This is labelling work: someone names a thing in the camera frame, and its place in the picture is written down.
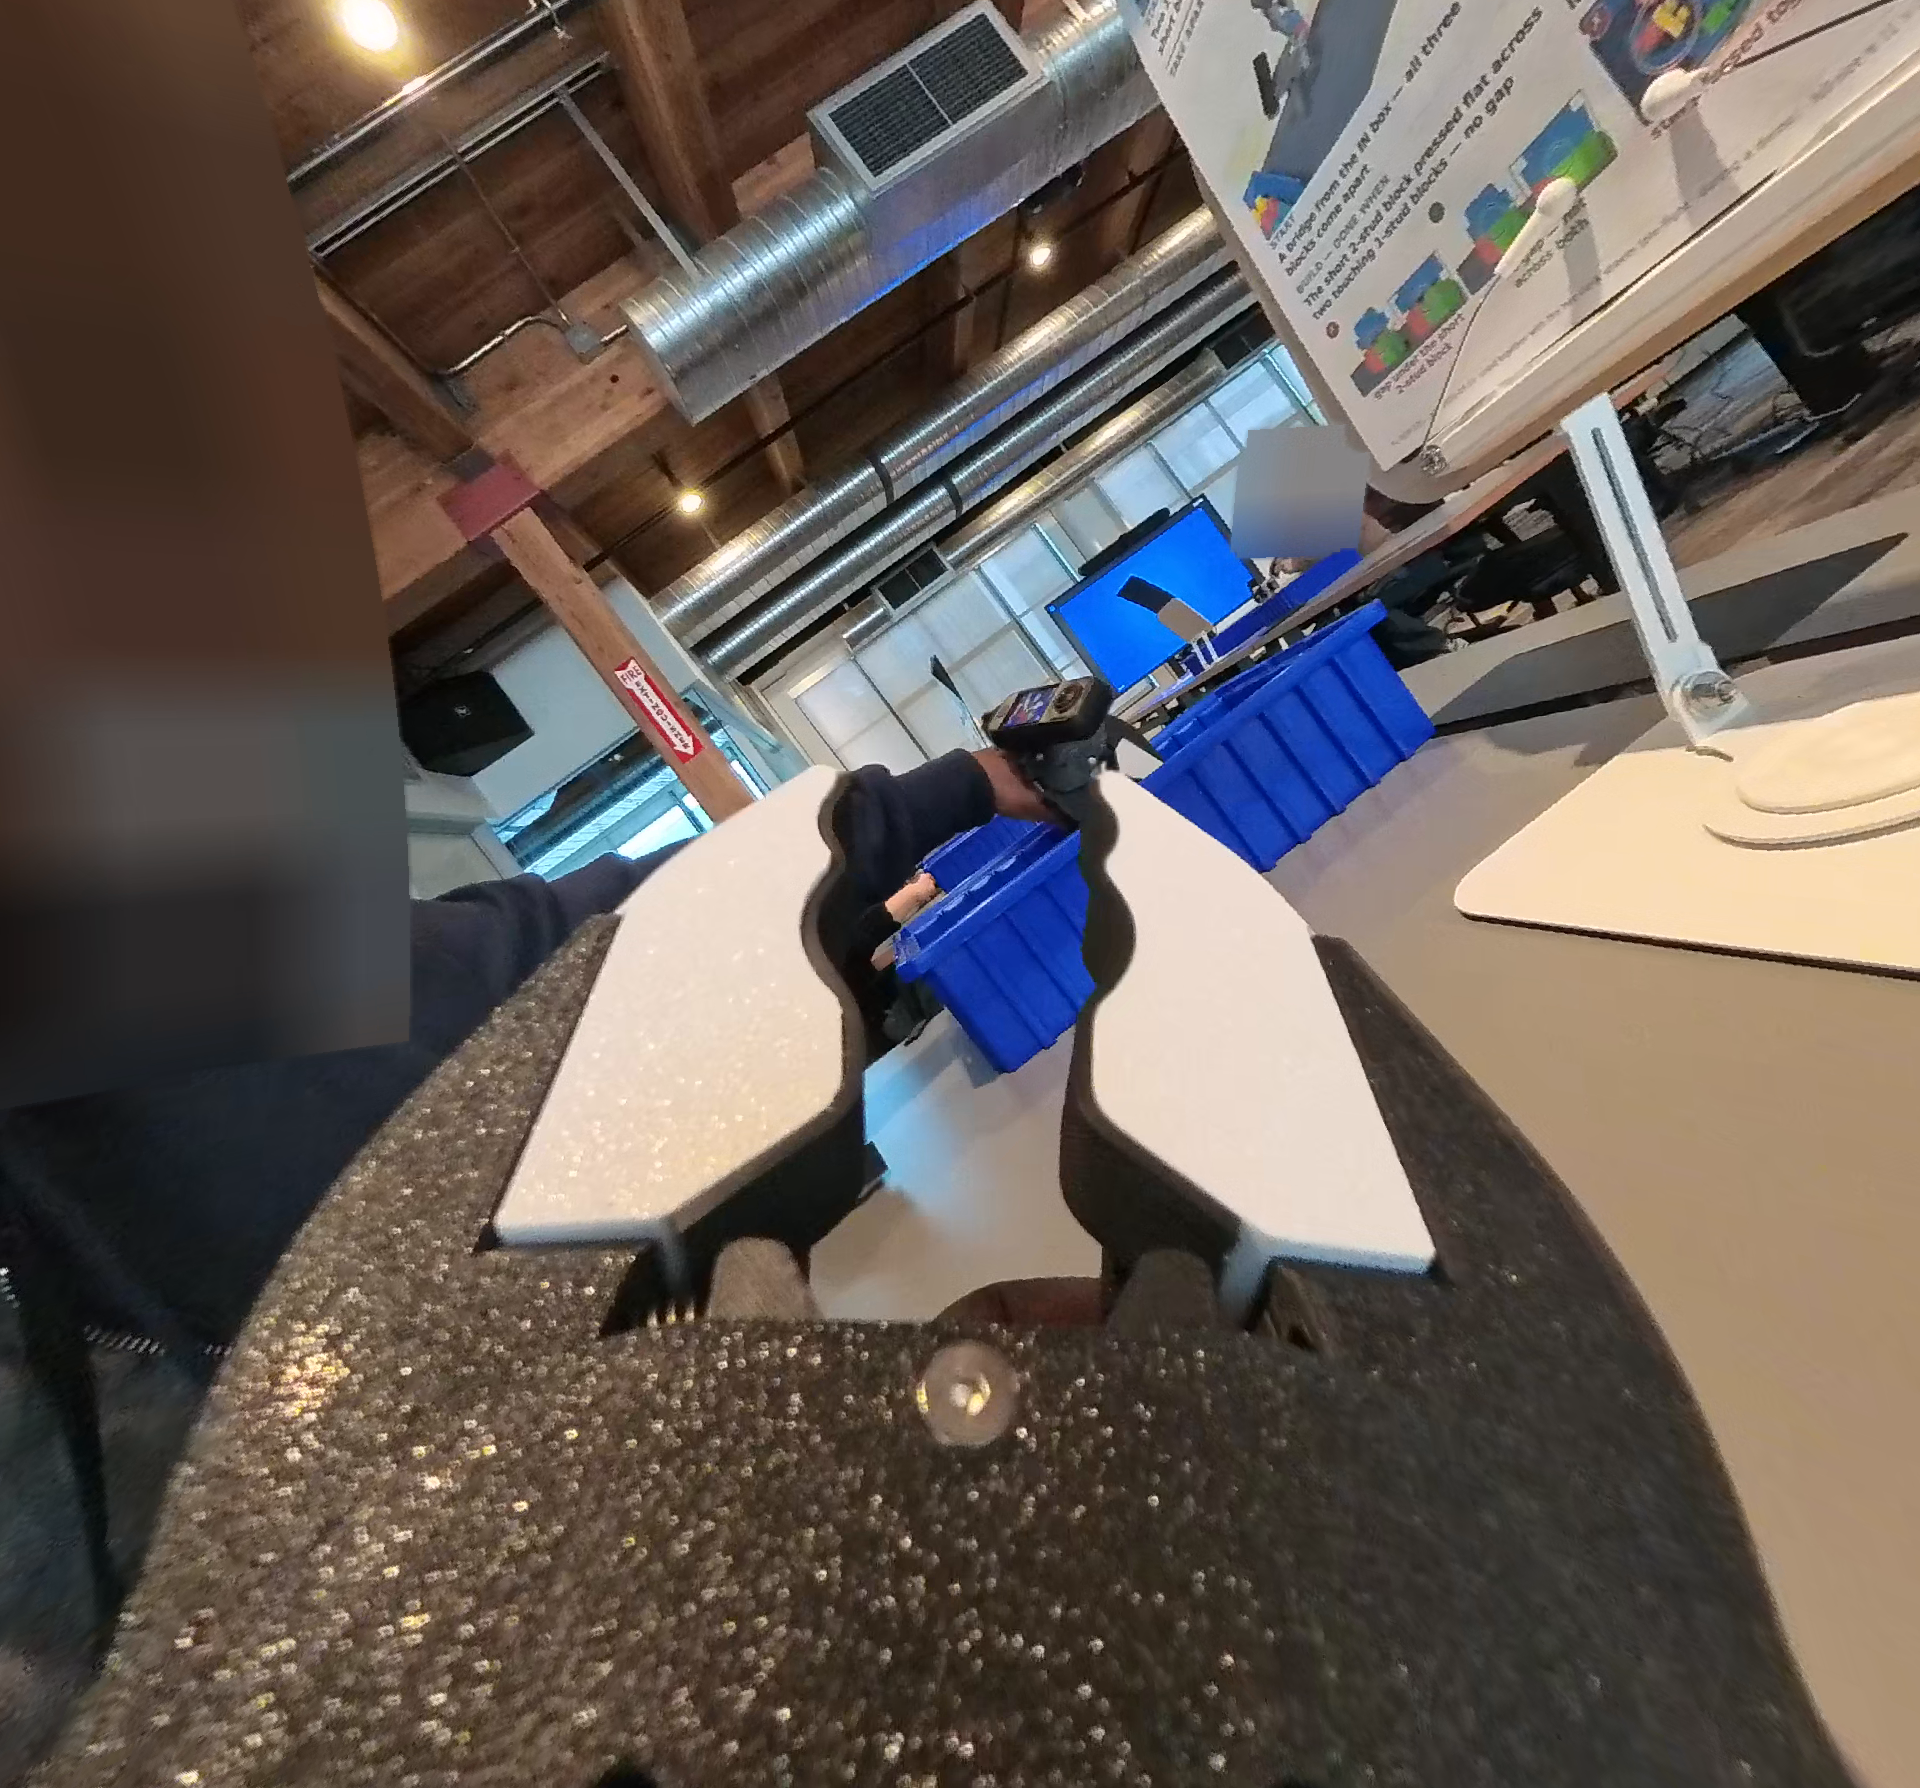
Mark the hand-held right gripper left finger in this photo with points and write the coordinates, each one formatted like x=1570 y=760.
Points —
x=705 y=1038

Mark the black wall speaker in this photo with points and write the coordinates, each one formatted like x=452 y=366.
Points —
x=466 y=723

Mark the black backed document stand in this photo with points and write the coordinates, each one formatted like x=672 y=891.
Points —
x=1183 y=618

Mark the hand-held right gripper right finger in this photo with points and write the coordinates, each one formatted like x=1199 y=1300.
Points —
x=1231 y=1068

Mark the white instruction board stand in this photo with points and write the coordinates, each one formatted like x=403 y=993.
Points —
x=1650 y=858

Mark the printed instruction sheet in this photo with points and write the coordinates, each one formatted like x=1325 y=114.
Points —
x=1500 y=63

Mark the wide silver ventilation duct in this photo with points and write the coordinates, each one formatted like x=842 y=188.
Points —
x=751 y=288

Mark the blue screen monitor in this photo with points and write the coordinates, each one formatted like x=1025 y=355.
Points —
x=1102 y=632

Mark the slim silver ventilation duct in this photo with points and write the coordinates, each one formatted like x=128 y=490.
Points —
x=976 y=477
x=939 y=408

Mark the red and white sign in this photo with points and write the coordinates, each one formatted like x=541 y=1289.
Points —
x=660 y=710

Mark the large blue plastic bin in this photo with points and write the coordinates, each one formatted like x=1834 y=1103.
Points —
x=990 y=985

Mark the person's dark jacket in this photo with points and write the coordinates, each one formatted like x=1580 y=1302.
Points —
x=91 y=1217

